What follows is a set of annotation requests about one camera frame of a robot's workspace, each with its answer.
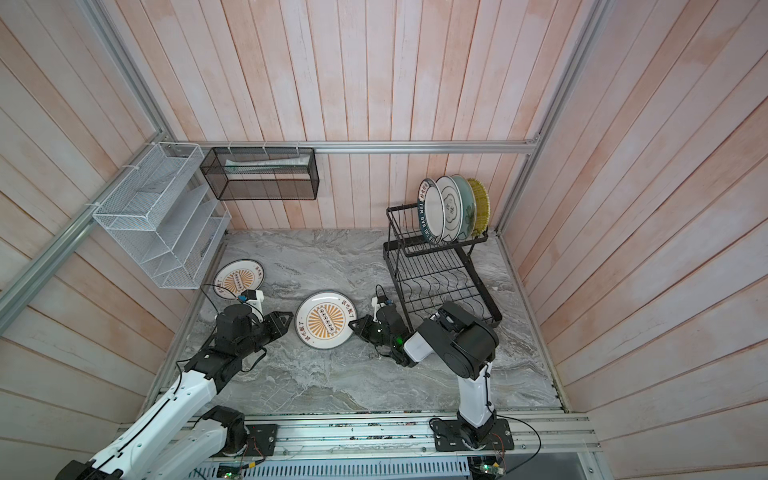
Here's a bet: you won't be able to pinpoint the white wire mesh shelf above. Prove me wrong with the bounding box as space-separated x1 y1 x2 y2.
94 143 231 290

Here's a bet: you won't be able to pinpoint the black mesh wall basket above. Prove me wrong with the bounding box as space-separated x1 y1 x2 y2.
200 146 320 201

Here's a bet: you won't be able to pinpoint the black two-tier dish rack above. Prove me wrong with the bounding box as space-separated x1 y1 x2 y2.
383 203 502 330

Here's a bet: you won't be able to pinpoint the white plate green lettered rim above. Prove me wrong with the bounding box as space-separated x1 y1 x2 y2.
417 178 445 244

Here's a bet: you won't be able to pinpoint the white plate dark rim characters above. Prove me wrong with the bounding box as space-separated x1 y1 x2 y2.
436 176 466 242

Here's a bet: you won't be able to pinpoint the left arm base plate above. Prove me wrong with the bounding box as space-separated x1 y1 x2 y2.
243 424 279 459

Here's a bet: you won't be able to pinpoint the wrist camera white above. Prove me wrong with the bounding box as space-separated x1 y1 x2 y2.
238 289 264 320
371 294 392 318

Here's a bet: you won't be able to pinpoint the orange sunburst plate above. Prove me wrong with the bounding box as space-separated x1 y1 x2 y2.
295 290 357 350
213 259 265 299

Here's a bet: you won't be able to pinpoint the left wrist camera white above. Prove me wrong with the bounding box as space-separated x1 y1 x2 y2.
238 289 264 320

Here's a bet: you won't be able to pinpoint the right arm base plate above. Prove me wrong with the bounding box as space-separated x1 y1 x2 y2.
428 417 514 452

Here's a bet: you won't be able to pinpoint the right aluminium frame post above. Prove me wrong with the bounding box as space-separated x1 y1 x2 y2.
495 0 615 236

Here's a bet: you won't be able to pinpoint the aluminium mounting rail base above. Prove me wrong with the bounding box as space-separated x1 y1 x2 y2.
149 411 601 480

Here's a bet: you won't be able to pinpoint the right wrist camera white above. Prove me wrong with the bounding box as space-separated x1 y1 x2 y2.
371 294 392 318

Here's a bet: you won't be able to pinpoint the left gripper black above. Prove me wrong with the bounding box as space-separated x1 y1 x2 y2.
237 310 295 358

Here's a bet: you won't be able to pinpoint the mint green flower plate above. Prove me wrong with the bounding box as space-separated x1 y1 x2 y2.
451 175 476 241

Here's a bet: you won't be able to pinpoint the horizontal aluminium frame bar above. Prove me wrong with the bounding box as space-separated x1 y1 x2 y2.
195 140 537 154

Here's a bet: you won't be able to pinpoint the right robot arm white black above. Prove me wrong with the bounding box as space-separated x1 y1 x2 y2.
349 300 499 449

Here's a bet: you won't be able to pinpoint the left aluminium frame bar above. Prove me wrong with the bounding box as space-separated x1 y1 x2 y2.
1 130 168 333

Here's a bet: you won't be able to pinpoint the yellow woven round plate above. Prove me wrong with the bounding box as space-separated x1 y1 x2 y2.
468 178 491 237

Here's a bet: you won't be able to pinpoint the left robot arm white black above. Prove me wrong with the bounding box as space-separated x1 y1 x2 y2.
57 302 294 479

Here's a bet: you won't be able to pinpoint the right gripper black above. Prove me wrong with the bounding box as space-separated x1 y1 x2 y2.
349 314 397 349

